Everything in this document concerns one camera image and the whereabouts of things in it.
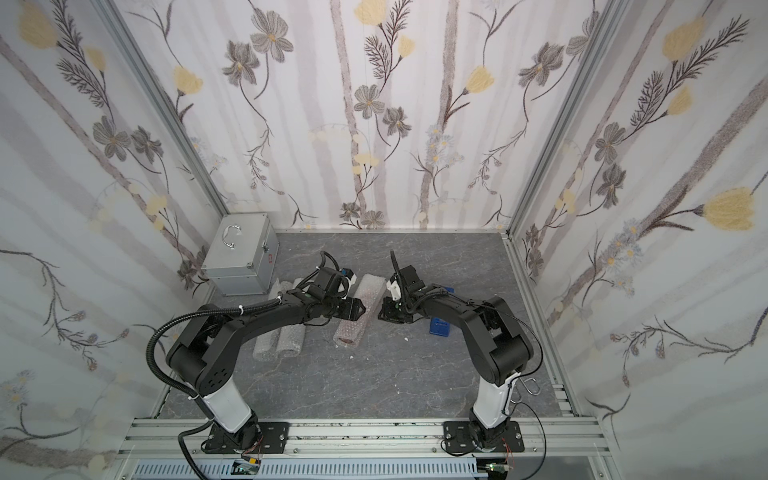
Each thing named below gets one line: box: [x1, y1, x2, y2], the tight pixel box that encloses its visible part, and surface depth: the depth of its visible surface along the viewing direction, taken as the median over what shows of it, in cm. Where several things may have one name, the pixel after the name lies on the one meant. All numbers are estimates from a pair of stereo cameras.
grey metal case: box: [202, 212, 279, 297], surface depth 97 cm
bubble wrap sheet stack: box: [333, 273, 387, 348], surface depth 92 cm
